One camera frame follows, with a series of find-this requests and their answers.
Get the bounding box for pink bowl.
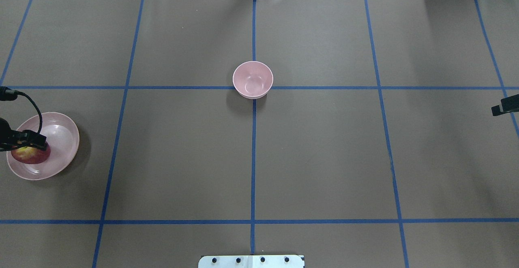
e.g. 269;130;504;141
232;61;274;99

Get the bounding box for red apple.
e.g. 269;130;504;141
11;142;51;165

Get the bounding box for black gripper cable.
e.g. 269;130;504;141
0;86;43;135

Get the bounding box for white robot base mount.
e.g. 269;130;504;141
198;255;305;268

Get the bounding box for pink plate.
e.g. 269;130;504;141
6;111;80;180

